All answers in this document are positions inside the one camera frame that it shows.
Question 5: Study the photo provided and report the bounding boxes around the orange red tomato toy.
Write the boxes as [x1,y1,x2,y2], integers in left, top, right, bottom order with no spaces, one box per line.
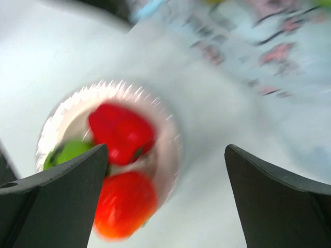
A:
[94,172,158,240]

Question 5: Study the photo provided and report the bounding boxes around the white paper plate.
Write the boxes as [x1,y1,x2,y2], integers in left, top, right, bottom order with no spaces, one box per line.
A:
[36,80,182,206]

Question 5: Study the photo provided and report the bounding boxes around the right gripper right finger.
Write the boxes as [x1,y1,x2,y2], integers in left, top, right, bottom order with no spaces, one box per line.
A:
[224,145,330,247]

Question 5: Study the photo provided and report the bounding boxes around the green custard apple toy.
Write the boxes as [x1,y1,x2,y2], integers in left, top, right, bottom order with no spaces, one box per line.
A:
[310,0,331,8]

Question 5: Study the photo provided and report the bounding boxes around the light blue plastic bag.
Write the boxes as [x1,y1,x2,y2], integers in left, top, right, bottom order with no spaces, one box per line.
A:
[127,1,330,180]

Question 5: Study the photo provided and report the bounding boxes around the green watermelon toy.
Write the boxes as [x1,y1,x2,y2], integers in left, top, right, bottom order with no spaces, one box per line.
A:
[43,139,94,170]

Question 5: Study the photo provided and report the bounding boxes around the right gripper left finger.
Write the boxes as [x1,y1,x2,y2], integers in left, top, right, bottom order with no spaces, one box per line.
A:
[1,145,108,248]

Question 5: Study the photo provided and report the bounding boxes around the red bell pepper toy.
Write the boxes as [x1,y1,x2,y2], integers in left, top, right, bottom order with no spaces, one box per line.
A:
[87,102,157,166]

